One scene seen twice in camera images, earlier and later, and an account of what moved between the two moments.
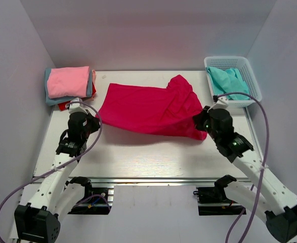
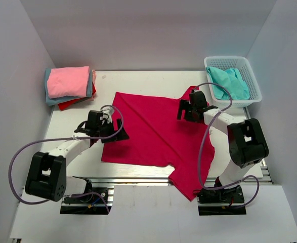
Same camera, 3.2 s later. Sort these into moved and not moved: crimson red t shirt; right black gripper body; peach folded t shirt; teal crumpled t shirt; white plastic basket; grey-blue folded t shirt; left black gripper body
Moved: left black gripper body; right black gripper body; crimson red t shirt
Not moved: white plastic basket; teal crumpled t shirt; grey-blue folded t shirt; peach folded t shirt
